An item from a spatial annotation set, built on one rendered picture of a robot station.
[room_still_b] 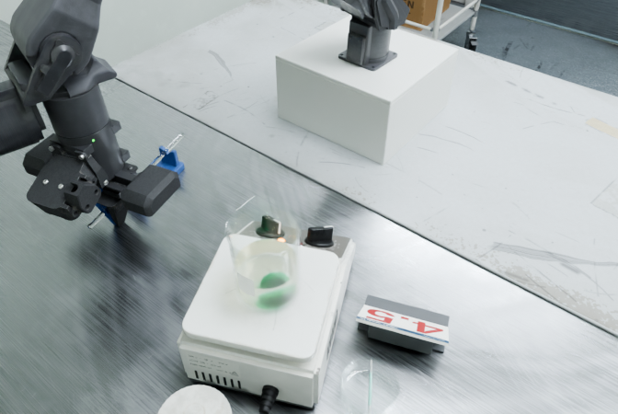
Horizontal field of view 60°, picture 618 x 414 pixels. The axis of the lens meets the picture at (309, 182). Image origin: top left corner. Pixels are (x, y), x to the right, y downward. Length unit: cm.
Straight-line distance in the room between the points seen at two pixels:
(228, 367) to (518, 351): 29
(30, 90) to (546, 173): 65
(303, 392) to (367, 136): 38
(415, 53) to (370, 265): 34
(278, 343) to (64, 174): 29
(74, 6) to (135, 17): 156
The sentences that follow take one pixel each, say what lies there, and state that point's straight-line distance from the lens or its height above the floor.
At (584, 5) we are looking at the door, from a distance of 343.
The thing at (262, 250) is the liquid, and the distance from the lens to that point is 49.
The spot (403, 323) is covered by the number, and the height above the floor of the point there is 93.
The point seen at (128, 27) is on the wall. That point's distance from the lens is 210.
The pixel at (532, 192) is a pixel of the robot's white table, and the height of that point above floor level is 90.
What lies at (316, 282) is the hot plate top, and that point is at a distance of 51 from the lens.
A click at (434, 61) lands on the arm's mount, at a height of 100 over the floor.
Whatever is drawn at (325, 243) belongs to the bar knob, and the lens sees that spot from 58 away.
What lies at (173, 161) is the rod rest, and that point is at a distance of 76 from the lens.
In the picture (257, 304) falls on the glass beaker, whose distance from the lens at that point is 48.
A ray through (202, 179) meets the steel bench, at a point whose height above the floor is 90.
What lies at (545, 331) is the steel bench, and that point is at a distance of 63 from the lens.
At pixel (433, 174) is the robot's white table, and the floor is 90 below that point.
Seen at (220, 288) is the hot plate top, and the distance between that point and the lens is 51.
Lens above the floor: 139
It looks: 42 degrees down
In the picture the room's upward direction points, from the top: straight up
